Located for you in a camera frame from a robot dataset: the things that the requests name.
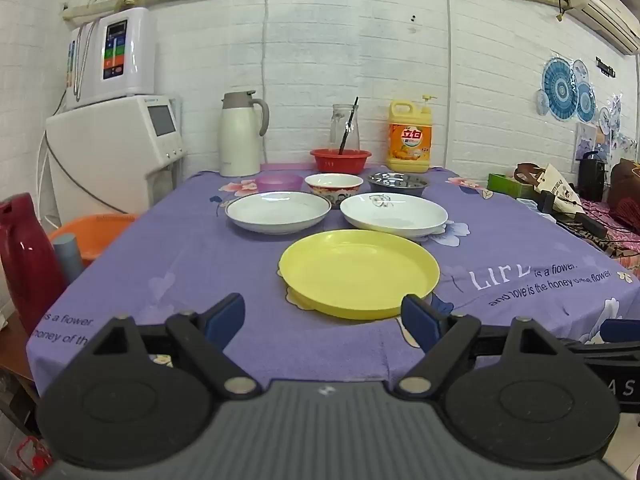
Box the purple plastic bowl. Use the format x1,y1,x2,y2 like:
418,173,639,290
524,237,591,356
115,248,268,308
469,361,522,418
256,172,304,194

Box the white air conditioner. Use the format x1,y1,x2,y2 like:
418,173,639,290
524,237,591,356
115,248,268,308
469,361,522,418
554,0,640,57

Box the orange plastic basin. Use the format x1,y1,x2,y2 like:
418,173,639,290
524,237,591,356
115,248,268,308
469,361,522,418
48,213,139,269

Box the red thermos flask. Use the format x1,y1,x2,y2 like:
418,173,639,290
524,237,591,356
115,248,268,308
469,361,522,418
0,192,69,337

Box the grey-rimmed white plate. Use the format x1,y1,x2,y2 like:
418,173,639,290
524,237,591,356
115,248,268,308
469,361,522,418
225,190,333,235

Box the grey cup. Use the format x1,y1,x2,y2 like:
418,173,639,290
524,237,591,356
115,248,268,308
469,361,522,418
53,234,85,287

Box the black stirring stick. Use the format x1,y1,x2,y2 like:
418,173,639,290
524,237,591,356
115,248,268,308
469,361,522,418
338,97,360,156

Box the wall picture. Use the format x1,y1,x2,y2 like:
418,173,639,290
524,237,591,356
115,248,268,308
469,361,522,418
573,122,599,162

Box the white thermos jug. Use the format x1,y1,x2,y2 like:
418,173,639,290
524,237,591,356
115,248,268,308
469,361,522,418
218,90,271,178

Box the stainless steel bowl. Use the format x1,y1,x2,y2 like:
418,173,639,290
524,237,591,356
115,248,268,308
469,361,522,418
367,171,431,199

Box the green cardboard box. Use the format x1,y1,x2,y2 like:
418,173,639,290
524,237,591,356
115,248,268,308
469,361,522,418
487,173,536,200

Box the white water purifier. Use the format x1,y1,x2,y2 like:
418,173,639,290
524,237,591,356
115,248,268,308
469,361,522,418
63,7,159,112

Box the glass jar with stick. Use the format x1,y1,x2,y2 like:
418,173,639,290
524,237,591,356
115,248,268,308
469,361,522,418
329,104,361,152

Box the black power strip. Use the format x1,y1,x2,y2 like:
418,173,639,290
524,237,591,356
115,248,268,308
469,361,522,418
574,212,609,239

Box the black speaker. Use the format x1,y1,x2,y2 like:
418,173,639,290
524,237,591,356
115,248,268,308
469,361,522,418
576,151,609,203

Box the printed white plate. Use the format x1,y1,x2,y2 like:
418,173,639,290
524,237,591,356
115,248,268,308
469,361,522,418
339,192,449,240

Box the patterned dark cloth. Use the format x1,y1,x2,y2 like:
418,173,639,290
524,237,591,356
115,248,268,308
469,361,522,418
547,199,640,281

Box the white countertop appliance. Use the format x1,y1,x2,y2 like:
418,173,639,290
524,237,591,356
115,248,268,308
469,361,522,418
45,95,189,227

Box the red plastic basket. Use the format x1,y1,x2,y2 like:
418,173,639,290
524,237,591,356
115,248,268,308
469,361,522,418
309,148,372,173

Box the large blue paper fan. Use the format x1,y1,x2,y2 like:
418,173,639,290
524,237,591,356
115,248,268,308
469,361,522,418
542,56,577,123

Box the yellow plastic plate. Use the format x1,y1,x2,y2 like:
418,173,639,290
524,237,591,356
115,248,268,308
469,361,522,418
278,229,441,321

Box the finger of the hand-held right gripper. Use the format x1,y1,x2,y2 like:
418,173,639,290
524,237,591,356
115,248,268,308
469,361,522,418
599,317,640,345

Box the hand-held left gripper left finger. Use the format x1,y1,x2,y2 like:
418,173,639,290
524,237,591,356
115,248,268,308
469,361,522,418
87,292,264,402

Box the beige tote bag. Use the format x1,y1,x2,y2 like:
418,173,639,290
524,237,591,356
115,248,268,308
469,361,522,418
515,162,587,217

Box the yellow detergent bottle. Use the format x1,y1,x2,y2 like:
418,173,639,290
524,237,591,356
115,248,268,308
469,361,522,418
386,94,439,174

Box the medium blue paper fan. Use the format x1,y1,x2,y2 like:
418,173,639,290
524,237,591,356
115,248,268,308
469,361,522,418
575,82,598,124

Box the dark red knit bag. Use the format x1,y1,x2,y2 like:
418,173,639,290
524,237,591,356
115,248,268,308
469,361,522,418
607,158,640,235

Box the red patterned white bowl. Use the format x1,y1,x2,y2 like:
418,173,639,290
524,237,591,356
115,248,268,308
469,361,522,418
304,173,364,210

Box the grey appliance cable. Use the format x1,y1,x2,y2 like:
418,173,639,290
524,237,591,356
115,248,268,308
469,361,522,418
39,129,132,217

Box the purple floral tablecloth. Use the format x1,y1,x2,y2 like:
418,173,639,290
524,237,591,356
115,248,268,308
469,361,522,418
26,162,640,397

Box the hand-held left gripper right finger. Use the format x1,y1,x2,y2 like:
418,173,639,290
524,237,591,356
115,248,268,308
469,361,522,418
397,294,576,402

